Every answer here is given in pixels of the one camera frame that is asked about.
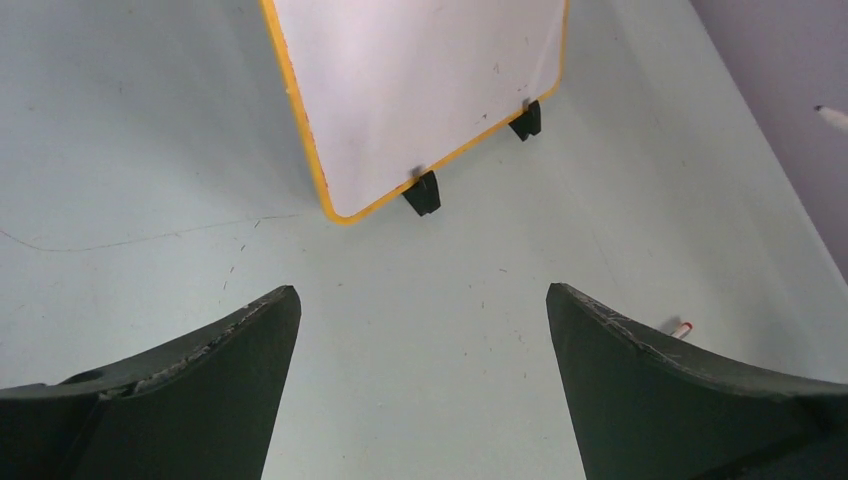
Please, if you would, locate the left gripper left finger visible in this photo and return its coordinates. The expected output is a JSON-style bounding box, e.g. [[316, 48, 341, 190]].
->
[[1, 286, 301, 479]]

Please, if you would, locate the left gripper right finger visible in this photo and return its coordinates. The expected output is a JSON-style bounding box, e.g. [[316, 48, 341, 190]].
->
[[546, 283, 847, 479]]

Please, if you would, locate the black whiteboard marker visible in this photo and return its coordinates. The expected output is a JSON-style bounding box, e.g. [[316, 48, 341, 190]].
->
[[814, 105, 848, 132]]

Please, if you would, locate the yellow framed whiteboard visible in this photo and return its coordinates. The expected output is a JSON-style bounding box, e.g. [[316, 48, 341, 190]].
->
[[260, 0, 570, 225]]

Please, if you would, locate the red whiteboard marker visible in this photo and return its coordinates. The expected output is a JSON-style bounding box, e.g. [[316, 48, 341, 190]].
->
[[670, 322, 693, 339]]

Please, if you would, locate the black left whiteboard foot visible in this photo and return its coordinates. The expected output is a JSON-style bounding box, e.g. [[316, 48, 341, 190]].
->
[[402, 171, 441, 217]]

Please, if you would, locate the black whiteboard foot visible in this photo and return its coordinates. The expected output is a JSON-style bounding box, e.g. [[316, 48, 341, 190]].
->
[[509, 99, 542, 142], [402, 171, 441, 217]]

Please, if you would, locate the black right whiteboard foot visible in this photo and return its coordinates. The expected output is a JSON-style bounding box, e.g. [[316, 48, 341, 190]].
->
[[509, 99, 542, 142]]

